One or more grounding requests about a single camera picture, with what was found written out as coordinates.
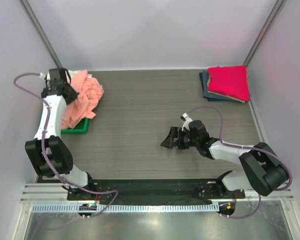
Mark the salmon pink t-shirt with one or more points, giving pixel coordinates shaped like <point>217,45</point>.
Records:
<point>90,92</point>

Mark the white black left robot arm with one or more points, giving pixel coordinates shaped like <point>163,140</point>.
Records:
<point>47,153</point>

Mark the white slotted cable duct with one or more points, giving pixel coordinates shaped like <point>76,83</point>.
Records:
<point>95,208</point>

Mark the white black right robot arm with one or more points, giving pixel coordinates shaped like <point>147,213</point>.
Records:
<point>262,171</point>

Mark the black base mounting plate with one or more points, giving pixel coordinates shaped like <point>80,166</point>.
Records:
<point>165,189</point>

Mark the green plastic bin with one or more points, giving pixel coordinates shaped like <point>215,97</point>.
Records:
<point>81,128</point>

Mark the red folded t-shirt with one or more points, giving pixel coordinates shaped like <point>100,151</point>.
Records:
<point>230,80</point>

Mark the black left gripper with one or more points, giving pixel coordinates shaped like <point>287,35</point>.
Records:
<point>74,95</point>

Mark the navy blue folded t-shirt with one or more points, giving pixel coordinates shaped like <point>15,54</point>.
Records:
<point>211,97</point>

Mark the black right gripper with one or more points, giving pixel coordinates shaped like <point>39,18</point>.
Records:
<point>175,132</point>

